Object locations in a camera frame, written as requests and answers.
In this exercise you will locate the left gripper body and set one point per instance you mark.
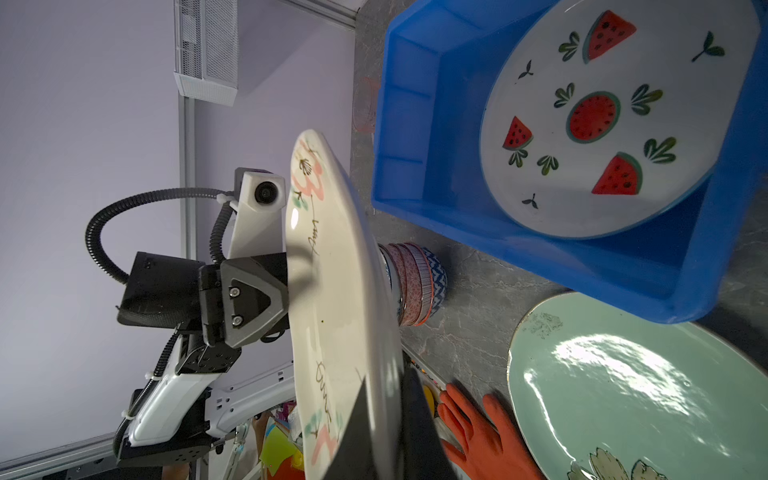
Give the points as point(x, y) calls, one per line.
point(175, 293)

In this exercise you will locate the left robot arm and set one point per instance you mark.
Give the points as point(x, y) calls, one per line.
point(189, 404)

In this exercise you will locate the cream floral plate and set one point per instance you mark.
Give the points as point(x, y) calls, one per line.
point(341, 312)

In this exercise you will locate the white watermelon pattern plate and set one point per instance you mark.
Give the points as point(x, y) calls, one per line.
point(608, 113)

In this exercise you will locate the blue plastic bin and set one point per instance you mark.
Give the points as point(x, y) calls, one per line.
point(441, 60)

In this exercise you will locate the mint green flower plate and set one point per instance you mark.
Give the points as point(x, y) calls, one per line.
point(599, 393)

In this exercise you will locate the pink transparent cup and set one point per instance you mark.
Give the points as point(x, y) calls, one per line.
point(365, 104)

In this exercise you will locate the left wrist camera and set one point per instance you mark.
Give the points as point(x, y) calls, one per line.
point(261, 201)

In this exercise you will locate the white mesh basket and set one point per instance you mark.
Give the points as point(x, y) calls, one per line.
point(206, 39)

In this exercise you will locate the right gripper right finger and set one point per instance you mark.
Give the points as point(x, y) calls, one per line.
point(422, 451)

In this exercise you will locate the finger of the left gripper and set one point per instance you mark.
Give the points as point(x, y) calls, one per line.
point(255, 295)

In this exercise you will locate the red rubber glove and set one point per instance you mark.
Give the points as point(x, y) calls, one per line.
point(489, 444)

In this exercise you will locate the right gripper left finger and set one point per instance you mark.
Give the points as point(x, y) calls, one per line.
point(354, 457)

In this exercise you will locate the yellow tape measure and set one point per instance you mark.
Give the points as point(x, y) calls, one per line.
point(431, 399)

